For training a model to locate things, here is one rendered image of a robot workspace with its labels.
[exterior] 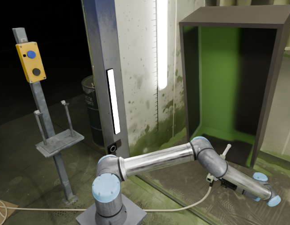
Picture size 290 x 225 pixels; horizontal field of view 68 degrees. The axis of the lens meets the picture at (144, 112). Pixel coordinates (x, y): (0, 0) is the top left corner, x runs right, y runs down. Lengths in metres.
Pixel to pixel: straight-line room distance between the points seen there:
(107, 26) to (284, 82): 2.07
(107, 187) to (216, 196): 1.38
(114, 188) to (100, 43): 1.08
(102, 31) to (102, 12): 0.13
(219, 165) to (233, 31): 1.00
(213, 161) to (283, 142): 1.62
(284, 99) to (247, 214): 1.34
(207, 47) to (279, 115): 1.32
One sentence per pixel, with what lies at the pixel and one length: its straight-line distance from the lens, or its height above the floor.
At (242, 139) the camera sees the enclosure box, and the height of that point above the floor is 0.53.
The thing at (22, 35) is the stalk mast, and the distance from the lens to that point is 1.71.
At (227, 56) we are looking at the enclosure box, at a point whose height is 1.34.
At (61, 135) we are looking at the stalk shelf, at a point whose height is 0.79.
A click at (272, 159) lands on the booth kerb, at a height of 0.11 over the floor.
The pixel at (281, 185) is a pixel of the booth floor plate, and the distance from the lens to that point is 2.68.
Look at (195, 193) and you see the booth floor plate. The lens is 2.34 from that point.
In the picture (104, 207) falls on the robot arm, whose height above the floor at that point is 0.81.
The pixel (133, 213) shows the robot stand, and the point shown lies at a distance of 1.44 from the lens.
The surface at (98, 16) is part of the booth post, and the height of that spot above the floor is 1.67.
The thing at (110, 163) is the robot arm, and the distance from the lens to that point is 1.37.
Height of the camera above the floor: 1.79
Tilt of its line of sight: 28 degrees down
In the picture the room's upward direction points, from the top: 3 degrees counter-clockwise
